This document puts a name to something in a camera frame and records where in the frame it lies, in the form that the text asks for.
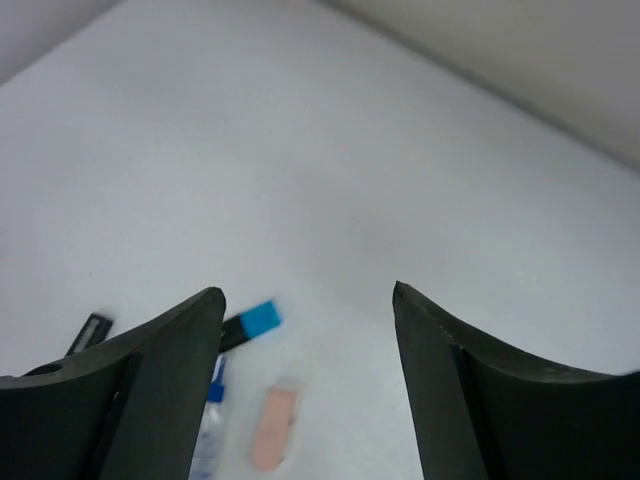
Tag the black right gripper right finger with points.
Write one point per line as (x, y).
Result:
(483, 409)

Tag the pink eraser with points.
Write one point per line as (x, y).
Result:
(276, 425)

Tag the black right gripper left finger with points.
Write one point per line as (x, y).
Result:
(127, 408)

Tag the pink highlighter black body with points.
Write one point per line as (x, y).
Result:
(93, 332)

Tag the clear bottle blue cap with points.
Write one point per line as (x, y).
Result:
(211, 430)

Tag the blue highlighter black body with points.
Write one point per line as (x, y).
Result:
(248, 325)

